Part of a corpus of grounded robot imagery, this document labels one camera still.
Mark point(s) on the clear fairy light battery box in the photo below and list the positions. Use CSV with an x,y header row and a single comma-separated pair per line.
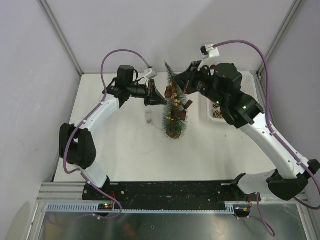
x,y
149,117

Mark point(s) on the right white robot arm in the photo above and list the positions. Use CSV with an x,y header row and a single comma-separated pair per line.
x,y
223,87

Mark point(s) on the brown ribbon gold berry garland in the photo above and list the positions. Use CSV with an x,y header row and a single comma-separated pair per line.
x,y
179,109

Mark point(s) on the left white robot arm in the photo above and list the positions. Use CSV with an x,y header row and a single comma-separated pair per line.
x,y
76,140

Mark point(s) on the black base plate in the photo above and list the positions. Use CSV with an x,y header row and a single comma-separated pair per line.
x,y
196,196

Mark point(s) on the white plastic basket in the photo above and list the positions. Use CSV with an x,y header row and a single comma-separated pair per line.
x,y
206,108

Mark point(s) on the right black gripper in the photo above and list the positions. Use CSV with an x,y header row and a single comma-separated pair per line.
x,y
189,76

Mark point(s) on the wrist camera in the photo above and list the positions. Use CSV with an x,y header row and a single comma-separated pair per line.
x,y
209,53
149,74

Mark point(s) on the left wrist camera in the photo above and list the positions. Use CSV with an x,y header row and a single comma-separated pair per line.
x,y
149,74

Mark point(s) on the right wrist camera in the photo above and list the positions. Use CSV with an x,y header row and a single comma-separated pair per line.
x,y
209,53

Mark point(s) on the small green christmas tree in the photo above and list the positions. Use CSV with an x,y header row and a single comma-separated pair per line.
x,y
172,122

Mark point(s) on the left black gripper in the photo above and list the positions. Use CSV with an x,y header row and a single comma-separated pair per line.
x,y
152,96

